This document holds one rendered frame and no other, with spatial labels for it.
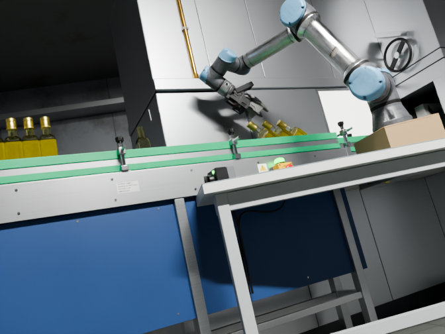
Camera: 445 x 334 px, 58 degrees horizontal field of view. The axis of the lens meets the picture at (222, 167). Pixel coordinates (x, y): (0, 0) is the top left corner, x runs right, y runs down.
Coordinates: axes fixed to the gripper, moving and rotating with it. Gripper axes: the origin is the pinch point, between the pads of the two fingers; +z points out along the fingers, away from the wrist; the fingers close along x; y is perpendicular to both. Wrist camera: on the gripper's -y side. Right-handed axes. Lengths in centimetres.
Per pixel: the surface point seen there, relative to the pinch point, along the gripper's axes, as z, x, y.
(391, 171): 39, 53, 28
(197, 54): -41.6, -14.8, -16.6
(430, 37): 65, 20, -101
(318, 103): 29.1, -11.7, -36.5
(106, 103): -95, -259, -83
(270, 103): 4.4, -11.8, -16.0
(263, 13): -23, -15, -69
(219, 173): -10, 24, 53
